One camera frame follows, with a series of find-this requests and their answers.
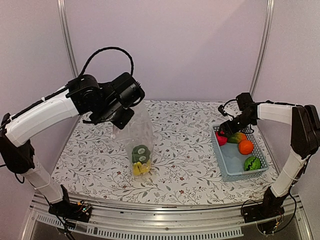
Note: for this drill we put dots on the green orange toy mango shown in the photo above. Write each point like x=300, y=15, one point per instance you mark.
x=236, y=138

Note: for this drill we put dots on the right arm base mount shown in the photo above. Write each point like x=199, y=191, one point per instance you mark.
x=262, y=211

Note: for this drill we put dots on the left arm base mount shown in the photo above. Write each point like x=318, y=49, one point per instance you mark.
x=80, y=211

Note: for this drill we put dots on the orange toy orange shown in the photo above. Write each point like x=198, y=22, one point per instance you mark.
x=245, y=147

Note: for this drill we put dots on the aluminium front rail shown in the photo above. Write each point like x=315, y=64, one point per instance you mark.
x=119, y=220

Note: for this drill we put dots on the aluminium post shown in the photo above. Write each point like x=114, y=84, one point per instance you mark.
x=266, y=29
x=61, y=7

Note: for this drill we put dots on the light blue plastic basket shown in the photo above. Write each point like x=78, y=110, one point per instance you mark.
x=232, y=163

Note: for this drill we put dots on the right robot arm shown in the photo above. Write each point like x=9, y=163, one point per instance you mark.
x=303, y=121

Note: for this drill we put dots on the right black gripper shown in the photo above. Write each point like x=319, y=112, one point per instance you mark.
x=232, y=128

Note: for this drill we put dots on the red toy apple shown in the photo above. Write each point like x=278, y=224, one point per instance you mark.
x=222, y=140

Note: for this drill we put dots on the floral tablecloth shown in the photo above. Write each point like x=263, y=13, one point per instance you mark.
x=184, y=168

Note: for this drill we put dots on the clear zip top bag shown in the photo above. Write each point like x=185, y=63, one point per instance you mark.
x=138, y=131

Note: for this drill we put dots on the right aluminium post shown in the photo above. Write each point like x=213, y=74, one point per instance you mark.
x=266, y=29

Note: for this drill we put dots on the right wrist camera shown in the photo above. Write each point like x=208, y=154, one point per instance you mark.
x=222, y=108

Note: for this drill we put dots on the left aluminium post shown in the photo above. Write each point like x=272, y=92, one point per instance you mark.
x=61, y=7

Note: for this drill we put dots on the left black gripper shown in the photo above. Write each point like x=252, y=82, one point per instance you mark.
x=122, y=123

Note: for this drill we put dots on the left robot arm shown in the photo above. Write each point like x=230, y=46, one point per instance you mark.
x=106, y=102

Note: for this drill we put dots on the yellow toy bananas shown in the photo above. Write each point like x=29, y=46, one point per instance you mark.
x=141, y=168

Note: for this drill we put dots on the green toy bell pepper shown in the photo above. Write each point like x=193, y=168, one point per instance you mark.
x=140, y=153

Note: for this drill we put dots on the green toy watermelon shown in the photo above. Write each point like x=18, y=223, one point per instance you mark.
x=252, y=163

